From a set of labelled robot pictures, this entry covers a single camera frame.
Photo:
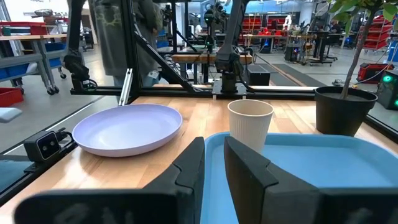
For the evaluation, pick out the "red plastic bin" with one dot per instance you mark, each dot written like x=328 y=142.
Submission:
x=9 y=96

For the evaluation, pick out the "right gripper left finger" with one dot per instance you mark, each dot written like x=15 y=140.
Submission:
x=183 y=180

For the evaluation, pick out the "person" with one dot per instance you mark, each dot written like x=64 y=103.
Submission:
x=112 y=37

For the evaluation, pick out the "wooden workbench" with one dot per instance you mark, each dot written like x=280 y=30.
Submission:
x=192 y=58

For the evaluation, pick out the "beige ribbed paper cup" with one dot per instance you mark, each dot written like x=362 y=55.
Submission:
x=250 y=124

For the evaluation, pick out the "black plant pot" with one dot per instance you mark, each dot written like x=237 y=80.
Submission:
x=339 y=118

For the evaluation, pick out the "red toolbox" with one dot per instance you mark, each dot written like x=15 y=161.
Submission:
x=373 y=73

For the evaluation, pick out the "blue plastic tray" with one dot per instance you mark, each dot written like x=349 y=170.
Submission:
x=326 y=165

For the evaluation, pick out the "green leafy small tree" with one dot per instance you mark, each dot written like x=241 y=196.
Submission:
x=357 y=53

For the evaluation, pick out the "silver aluminium strut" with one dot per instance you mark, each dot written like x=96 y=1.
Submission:
x=126 y=87

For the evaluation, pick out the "black background robot arm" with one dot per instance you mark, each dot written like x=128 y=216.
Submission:
x=209 y=25

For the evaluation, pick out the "black box with green lights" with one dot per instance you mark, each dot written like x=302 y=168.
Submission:
x=388 y=90

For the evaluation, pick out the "black table-level camera box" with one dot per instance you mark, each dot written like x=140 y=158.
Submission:
x=42 y=146

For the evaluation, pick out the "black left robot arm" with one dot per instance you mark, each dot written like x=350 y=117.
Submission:
x=228 y=59

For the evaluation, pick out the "lavender plastic plate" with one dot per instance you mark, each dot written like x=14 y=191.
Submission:
x=124 y=130

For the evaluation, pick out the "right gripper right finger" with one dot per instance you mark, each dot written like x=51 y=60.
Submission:
x=255 y=180

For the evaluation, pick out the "grey workbench cart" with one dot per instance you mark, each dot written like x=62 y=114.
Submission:
x=31 y=59

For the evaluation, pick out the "red storage shelving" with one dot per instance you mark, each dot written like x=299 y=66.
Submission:
x=377 y=34

